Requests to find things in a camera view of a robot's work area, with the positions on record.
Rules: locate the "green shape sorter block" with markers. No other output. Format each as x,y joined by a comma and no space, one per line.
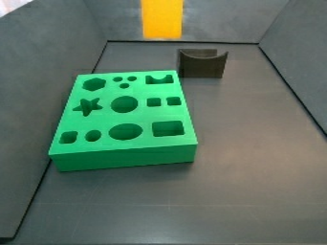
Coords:
125,119

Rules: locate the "dark grey concave block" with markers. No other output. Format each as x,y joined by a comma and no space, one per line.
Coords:
200,63

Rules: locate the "yellow vertical panel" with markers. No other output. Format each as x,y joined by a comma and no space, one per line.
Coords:
161,18

